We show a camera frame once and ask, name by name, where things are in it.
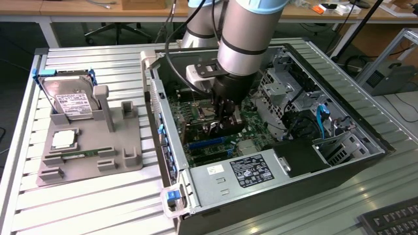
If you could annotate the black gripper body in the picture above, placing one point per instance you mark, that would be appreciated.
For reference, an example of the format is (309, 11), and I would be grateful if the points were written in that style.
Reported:
(236, 88)

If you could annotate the graphics card with metal bracket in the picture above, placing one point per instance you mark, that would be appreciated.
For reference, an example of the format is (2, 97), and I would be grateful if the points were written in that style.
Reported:
(229, 132)

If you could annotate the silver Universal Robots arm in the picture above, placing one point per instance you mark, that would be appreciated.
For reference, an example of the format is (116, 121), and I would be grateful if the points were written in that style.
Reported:
(245, 36)

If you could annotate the CPU socket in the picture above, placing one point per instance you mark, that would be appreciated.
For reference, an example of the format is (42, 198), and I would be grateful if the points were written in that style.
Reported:
(204, 111)

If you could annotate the green motherboard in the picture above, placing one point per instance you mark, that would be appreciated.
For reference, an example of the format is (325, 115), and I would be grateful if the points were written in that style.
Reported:
(254, 124)

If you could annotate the silver metal disk bay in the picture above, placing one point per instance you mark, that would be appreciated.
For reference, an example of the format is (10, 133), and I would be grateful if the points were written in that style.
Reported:
(277, 90)

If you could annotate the silver chipset heat sink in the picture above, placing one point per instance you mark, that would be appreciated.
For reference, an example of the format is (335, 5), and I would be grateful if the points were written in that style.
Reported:
(248, 146)

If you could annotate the blue expansion slot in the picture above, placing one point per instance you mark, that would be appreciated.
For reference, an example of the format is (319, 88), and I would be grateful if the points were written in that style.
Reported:
(208, 142)

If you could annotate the black plastic fan shroud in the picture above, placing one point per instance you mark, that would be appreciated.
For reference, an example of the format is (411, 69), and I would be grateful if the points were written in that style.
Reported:
(295, 156)

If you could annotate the grey power supply unit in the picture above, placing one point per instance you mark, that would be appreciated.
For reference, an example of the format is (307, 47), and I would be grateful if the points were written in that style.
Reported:
(209, 186)

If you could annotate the long wooden desk with items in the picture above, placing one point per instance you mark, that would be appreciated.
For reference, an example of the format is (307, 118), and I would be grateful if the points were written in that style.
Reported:
(311, 14)

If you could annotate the open black PC case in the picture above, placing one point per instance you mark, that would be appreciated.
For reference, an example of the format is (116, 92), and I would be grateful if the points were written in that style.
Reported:
(295, 195)

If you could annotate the blue case latch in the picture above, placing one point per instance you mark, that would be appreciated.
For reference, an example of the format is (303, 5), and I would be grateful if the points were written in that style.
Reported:
(173, 196)

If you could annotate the grey parts rack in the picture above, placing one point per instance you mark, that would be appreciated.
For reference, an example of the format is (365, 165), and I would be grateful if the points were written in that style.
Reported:
(96, 137)

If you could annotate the orange small box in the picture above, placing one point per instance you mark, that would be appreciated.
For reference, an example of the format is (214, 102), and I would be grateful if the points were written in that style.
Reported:
(319, 9)

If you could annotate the black office chair base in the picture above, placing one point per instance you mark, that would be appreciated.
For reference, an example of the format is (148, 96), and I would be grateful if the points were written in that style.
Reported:
(118, 28)

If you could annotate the black stand pole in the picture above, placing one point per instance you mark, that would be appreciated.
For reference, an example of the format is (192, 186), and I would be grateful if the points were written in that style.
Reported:
(356, 29)

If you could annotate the green RAM stick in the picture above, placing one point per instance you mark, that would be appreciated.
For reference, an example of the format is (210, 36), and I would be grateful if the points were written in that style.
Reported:
(81, 154)

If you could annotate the white small boxes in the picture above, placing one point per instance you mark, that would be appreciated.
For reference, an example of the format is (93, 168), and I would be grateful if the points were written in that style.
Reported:
(348, 9)

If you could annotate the silver CPU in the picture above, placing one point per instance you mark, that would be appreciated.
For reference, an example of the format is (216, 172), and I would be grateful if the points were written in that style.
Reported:
(63, 139)

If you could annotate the grey computer box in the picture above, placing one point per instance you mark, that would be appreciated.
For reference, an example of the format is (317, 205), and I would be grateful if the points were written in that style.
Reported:
(396, 80)

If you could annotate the white paper sheet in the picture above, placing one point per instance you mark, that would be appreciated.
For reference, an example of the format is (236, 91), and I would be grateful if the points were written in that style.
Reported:
(399, 11)

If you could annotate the black keyboard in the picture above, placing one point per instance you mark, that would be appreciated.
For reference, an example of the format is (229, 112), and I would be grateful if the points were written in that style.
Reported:
(392, 220)

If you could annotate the light grey wrist camera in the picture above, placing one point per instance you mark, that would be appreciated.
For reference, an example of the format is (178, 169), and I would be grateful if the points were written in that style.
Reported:
(196, 78)

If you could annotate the hard disk with blue bracket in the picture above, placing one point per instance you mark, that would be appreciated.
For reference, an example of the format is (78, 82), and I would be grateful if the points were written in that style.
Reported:
(66, 88)

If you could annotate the aluminium profile frame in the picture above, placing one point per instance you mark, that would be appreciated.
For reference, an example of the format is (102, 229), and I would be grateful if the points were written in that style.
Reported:
(392, 46)

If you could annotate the wooden desk with white frame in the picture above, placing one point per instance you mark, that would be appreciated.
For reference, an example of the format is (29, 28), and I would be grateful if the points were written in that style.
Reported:
(33, 9)

